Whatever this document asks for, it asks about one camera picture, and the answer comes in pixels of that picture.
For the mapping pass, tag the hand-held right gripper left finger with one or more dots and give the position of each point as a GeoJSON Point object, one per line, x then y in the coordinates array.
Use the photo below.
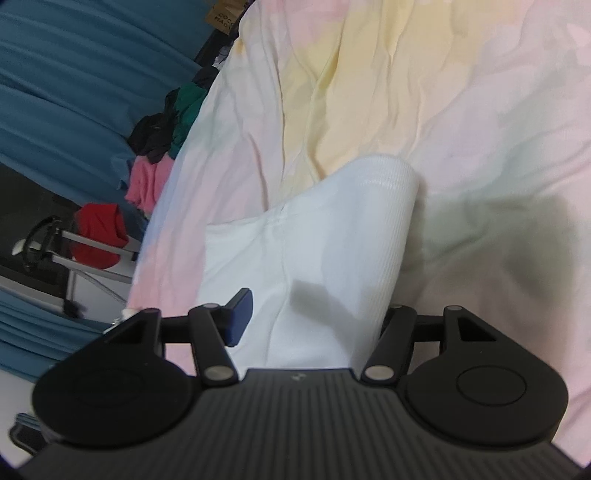
{"type": "Point", "coordinates": [239, 315]}

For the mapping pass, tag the green garment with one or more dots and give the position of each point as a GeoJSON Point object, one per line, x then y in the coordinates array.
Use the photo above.
{"type": "Point", "coordinates": [187, 110]}

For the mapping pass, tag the red garment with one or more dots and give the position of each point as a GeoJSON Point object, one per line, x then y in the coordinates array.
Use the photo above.
{"type": "Point", "coordinates": [99, 235]}

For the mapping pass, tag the brown cardboard box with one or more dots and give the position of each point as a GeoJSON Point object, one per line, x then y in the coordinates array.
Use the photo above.
{"type": "Point", "coordinates": [226, 11]}

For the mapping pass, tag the black garment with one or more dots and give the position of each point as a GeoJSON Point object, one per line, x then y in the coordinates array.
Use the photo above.
{"type": "Point", "coordinates": [152, 131]}

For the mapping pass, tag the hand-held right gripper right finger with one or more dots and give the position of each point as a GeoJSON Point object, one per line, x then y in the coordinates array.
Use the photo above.
{"type": "Point", "coordinates": [400, 328]}

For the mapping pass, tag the pink garment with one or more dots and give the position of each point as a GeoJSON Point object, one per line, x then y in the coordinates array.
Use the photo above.
{"type": "Point", "coordinates": [147, 180]}

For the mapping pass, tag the pastel tie-dye bed sheet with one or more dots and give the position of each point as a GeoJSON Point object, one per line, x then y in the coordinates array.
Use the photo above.
{"type": "Point", "coordinates": [369, 92]}

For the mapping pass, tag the white ribbed garment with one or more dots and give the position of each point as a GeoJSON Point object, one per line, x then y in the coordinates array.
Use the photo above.
{"type": "Point", "coordinates": [318, 258]}

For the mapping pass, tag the blue curtain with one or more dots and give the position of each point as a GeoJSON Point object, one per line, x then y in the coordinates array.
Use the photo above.
{"type": "Point", "coordinates": [60, 83]}

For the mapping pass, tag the metal clothes rack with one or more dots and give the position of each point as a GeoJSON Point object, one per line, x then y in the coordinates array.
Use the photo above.
{"type": "Point", "coordinates": [60, 258]}

